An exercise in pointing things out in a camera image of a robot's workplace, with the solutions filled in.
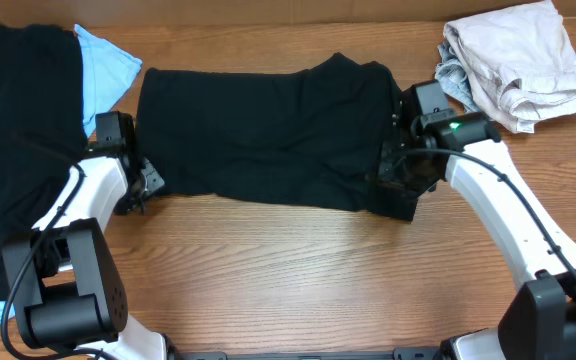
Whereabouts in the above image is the light blue shirt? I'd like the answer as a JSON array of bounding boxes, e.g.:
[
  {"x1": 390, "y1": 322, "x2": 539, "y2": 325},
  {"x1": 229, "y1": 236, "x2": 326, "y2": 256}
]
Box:
[{"x1": 0, "y1": 24, "x2": 142, "y2": 320}]

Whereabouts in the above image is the black shirt with logo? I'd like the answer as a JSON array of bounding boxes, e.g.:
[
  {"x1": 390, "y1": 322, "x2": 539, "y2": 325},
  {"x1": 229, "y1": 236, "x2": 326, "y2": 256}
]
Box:
[{"x1": 0, "y1": 25, "x2": 87, "y2": 301}]

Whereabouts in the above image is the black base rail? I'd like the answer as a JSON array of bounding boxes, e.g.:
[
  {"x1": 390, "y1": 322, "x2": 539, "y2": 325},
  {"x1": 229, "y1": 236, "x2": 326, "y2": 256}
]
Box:
[{"x1": 167, "y1": 347, "x2": 451, "y2": 360}]

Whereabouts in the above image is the blue grey folded garment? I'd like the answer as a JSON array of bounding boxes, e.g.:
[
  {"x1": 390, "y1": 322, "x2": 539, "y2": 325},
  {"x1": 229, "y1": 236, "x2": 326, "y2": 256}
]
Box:
[{"x1": 434, "y1": 40, "x2": 481, "y2": 113}]

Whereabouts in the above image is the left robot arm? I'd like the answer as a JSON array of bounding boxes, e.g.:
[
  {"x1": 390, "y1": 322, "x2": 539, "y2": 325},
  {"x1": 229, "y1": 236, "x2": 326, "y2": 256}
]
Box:
[{"x1": 1, "y1": 143, "x2": 177, "y2": 359}]

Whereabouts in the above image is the black t-shirt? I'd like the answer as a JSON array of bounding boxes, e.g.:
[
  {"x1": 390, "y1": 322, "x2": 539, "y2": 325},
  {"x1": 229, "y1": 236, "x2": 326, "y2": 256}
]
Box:
[{"x1": 136, "y1": 54, "x2": 416, "y2": 221}]

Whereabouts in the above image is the white folded garment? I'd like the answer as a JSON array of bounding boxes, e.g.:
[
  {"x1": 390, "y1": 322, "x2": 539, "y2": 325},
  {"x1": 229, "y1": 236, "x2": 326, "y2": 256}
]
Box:
[{"x1": 443, "y1": 1, "x2": 576, "y2": 133}]

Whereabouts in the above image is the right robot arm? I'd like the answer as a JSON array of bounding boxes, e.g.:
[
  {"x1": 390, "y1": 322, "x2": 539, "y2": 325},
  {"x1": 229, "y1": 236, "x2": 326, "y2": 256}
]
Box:
[{"x1": 372, "y1": 83, "x2": 576, "y2": 359}]

